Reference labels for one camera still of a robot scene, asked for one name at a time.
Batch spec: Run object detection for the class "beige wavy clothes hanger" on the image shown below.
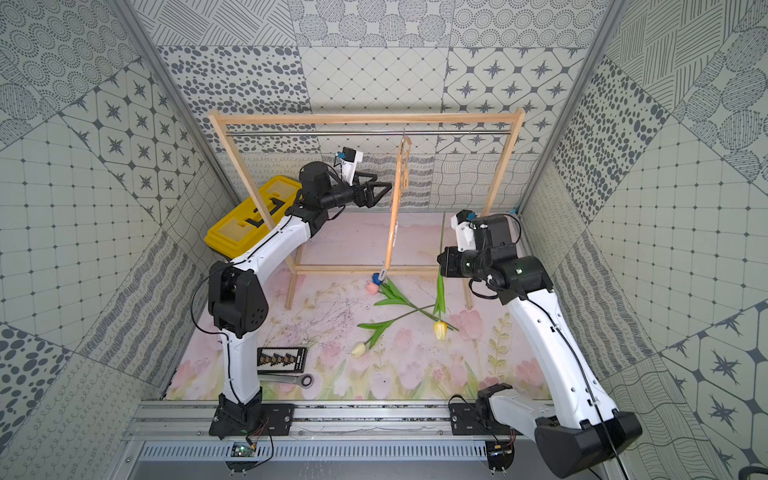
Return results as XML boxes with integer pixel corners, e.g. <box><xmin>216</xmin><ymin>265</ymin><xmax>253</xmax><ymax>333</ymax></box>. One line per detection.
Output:
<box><xmin>379</xmin><ymin>135</ymin><xmax>412</xmax><ymax>279</ymax></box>

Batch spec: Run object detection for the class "yellow tulip flower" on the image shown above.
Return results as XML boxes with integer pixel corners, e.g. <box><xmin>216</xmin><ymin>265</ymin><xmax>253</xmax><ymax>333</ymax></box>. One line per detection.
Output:
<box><xmin>433</xmin><ymin>275</ymin><xmax>448</xmax><ymax>341</ymax></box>

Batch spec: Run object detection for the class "pink tulip flower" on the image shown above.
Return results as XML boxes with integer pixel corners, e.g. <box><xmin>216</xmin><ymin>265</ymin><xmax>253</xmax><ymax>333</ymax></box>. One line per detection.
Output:
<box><xmin>372</xmin><ymin>279</ymin><xmax>458</xmax><ymax>331</ymax></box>

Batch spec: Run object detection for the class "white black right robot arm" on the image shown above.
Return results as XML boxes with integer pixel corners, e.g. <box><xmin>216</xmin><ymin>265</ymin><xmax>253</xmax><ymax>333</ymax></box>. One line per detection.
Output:
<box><xmin>437</xmin><ymin>210</ymin><xmax>642</xmax><ymax>478</ymax></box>

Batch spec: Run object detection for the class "floral pink table mat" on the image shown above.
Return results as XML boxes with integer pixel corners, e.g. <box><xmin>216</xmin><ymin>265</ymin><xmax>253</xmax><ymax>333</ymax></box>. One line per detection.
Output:
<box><xmin>164</xmin><ymin>211</ymin><xmax>571</xmax><ymax>402</ymax></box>

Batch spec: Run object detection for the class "yellow black toolbox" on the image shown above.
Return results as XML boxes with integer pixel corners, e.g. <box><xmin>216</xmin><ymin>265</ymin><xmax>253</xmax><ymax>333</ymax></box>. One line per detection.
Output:
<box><xmin>204</xmin><ymin>175</ymin><xmax>301</xmax><ymax>259</ymax></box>

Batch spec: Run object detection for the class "cream white tulip flower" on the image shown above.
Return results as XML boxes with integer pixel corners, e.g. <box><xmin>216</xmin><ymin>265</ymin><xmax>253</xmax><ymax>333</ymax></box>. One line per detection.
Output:
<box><xmin>350</xmin><ymin>302</ymin><xmax>442</xmax><ymax>359</ymax></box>

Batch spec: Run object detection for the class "black bit set case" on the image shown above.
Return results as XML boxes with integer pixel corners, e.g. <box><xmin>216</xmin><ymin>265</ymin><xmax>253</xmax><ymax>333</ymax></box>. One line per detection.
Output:
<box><xmin>257</xmin><ymin>347</ymin><xmax>308</xmax><ymax>374</ymax></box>

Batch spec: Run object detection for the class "silver ratchet wrench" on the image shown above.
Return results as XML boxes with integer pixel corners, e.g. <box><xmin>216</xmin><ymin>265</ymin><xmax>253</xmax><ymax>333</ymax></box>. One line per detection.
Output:
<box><xmin>259</xmin><ymin>373</ymin><xmax>314</xmax><ymax>389</ymax></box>

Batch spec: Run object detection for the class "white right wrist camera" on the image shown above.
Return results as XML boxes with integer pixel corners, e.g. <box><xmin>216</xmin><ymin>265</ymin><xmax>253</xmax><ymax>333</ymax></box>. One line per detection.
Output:
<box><xmin>451</xmin><ymin>209</ymin><xmax>476</xmax><ymax>252</ymax></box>

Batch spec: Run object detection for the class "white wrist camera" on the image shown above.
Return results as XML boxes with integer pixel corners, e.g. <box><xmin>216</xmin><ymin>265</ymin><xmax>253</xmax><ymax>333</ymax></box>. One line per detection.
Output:
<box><xmin>451</xmin><ymin>209</ymin><xmax>476</xmax><ymax>252</ymax></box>
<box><xmin>337</xmin><ymin>147</ymin><xmax>363</xmax><ymax>185</ymax></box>

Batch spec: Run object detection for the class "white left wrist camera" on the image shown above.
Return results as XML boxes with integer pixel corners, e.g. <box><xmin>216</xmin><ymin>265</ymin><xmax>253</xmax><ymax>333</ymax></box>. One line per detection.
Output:
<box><xmin>337</xmin><ymin>147</ymin><xmax>363</xmax><ymax>185</ymax></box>

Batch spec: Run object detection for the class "wooden clothes rack frame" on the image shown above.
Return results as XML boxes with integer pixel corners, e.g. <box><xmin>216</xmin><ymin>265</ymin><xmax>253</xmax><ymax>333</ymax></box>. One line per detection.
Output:
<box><xmin>208</xmin><ymin>108</ymin><xmax>525</xmax><ymax>280</ymax></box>

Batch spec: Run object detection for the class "aluminium rail base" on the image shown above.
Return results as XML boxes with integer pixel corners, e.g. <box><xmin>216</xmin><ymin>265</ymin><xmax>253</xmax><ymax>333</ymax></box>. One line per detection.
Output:
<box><xmin>124</xmin><ymin>400</ymin><xmax>534</xmax><ymax>464</ymax></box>

